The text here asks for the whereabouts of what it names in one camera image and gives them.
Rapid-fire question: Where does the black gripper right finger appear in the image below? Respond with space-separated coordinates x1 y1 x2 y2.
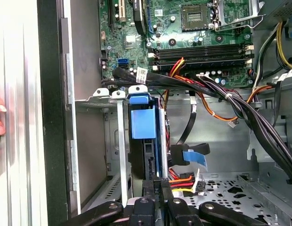
160 179 270 226

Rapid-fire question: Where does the green motherboard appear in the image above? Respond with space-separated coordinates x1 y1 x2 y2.
100 0 255 89

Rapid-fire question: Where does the black open PC case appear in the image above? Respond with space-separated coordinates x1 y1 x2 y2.
37 0 292 226

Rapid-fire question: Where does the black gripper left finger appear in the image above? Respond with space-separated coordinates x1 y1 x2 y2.
57 179 157 226

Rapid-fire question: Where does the grey power supply unit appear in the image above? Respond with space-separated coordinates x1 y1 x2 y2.
273 0 292 22

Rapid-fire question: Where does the yellow and black wire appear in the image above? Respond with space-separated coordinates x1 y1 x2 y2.
253 21 292 90

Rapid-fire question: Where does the hard disk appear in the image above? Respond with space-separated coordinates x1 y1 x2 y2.
127 85 170 186

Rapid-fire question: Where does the CPU socket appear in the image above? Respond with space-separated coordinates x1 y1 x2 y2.
180 4 211 33

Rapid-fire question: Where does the black wire with blue tab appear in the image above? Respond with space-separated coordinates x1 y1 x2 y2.
170 90 211 173

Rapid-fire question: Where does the black RAM slot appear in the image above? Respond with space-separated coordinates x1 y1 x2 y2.
150 57 253 65
152 43 254 52
152 49 254 58

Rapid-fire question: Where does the metal socket cover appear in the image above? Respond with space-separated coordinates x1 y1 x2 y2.
211 0 267 32

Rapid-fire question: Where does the person's hand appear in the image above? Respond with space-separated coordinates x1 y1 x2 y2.
0 90 7 142

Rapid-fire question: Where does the red orange yellow power wire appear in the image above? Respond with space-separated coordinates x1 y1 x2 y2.
152 171 203 205

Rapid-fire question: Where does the black wire bundle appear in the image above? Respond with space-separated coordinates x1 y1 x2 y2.
112 66 292 186

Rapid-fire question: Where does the thin orange black wire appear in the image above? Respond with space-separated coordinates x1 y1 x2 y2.
197 86 274 128

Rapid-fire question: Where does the black graphics card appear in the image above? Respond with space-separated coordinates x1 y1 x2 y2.
132 0 148 37

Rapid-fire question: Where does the thin wire locking lever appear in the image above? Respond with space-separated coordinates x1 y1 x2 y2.
224 14 267 25

